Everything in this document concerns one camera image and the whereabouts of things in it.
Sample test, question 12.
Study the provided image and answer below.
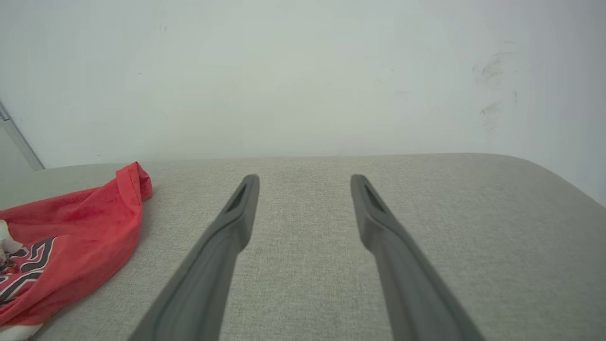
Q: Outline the red white basketball jersey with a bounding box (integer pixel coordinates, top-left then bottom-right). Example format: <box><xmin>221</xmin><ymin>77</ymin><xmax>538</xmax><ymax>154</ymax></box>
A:
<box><xmin>0</xmin><ymin>162</ymin><xmax>153</xmax><ymax>341</ymax></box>

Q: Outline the grey metal wall trim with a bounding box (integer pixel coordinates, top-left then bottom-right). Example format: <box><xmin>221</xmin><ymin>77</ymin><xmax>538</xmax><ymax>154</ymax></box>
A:
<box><xmin>0</xmin><ymin>101</ymin><xmax>46</xmax><ymax>171</ymax></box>

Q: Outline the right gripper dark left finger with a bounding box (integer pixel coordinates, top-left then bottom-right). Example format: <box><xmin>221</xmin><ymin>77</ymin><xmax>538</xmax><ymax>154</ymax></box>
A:
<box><xmin>128</xmin><ymin>174</ymin><xmax>260</xmax><ymax>341</ymax></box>

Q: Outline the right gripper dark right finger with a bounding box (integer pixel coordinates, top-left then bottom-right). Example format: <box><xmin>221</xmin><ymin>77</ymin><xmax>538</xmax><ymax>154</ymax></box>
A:
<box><xmin>350</xmin><ymin>174</ymin><xmax>486</xmax><ymax>341</ymax></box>

